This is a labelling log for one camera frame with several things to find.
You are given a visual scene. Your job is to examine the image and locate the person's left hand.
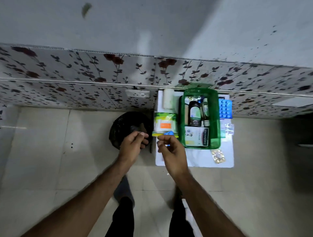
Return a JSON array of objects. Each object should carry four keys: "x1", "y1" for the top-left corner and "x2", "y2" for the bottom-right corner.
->
[{"x1": 118, "y1": 131, "x2": 149, "y2": 167}]

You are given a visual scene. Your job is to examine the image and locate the person's right hand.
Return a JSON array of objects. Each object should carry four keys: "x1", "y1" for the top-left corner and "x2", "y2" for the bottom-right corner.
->
[{"x1": 156, "y1": 134, "x2": 189, "y2": 180}]

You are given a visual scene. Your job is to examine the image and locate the small blue sachet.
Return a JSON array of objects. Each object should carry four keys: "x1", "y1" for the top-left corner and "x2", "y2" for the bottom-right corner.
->
[{"x1": 164, "y1": 131, "x2": 175, "y2": 147}]

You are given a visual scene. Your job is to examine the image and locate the person's right forearm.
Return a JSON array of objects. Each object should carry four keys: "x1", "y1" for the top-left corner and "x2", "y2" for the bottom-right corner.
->
[{"x1": 169, "y1": 170, "x2": 246, "y2": 237}]

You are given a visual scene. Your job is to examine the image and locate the person's left forearm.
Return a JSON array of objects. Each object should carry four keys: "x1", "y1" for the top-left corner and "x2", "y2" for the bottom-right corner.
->
[{"x1": 22, "y1": 157, "x2": 132, "y2": 237}]

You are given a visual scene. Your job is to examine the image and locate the yellow strip packet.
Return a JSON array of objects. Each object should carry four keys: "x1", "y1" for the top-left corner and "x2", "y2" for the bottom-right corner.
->
[{"x1": 152, "y1": 131, "x2": 179, "y2": 138}]

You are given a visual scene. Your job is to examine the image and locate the black bin bag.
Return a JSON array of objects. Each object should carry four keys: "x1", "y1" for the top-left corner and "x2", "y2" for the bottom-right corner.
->
[{"x1": 109, "y1": 112, "x2": 153, "y2": 153}]

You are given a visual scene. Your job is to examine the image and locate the green white packet orange label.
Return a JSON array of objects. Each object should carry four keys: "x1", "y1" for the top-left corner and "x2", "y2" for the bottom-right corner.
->
[{"x1": 154, "y1": 112, "x2": 178, "y2": 134}]

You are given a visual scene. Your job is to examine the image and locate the white medicine box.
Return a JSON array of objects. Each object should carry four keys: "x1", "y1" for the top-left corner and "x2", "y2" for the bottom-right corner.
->
[{"x1": 184, "y1": 126, "x2": 210, "y2": 147}]

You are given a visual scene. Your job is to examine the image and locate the brown medicine bottle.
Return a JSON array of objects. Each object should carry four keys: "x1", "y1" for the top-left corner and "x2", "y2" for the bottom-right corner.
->
[{"x1": 188, "y1": 101, "x2": 202, "y2": 127}]

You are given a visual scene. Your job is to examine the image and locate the slim dark medicine bottle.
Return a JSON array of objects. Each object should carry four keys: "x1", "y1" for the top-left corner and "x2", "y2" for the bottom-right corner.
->
[{"x1": 201, "y1": 98, "x2": 211, "y2": 127}]

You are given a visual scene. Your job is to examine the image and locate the gold blister pack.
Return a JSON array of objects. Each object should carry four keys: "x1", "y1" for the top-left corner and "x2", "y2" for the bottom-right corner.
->
[{"x1": 210, "y1": 149, "x2": 226, "y2": 164}]

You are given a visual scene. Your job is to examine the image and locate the foil sachets in basket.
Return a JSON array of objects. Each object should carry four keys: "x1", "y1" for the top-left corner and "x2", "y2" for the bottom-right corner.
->
[{"x1": 184, "y1": 95, "x2": 205, "y2": 103}]

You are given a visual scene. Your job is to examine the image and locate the green plastic basket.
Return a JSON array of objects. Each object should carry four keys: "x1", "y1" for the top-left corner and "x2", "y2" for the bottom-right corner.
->
[{"x1": 177, "y1": 83, "x2": 222, "y2": 150}]

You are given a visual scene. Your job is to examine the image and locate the silver blister pack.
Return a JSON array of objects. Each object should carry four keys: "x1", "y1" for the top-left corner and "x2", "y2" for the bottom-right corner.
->
[{"x1": 224, "y1": 123, "x2": 235, "y2": 138}]

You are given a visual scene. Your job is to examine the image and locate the blue blister pack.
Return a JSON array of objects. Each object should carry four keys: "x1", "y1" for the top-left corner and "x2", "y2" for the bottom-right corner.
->
[{"x1": 218, "y1": 99, "x2": 233, "y2": 119}]

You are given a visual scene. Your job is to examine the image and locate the person's right leg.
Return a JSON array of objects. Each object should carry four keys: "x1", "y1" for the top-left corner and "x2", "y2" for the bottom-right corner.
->
[{"x1": 168, "y1": 186, "x2": 196, "y2": 237}]

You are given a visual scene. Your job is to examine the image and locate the person's leg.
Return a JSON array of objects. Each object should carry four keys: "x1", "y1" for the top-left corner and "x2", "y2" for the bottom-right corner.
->
[
  {"x1": 168, "y1": 186, "x2": 196, "y2": 237},
  {"x1": 105, "y1": 175, "x2": 135, "y2": 237}
]

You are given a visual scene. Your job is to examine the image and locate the person's left leg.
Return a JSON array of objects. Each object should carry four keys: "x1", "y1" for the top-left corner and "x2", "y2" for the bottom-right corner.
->
[{"x1": 105, "y1": 175, "x2": 135, "y2": 237}]

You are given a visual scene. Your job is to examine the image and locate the white wall socket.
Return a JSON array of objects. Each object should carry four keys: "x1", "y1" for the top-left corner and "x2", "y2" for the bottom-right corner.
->
[{"x1": 125, "y1": 89, "x2": 150, "y2": 98}]

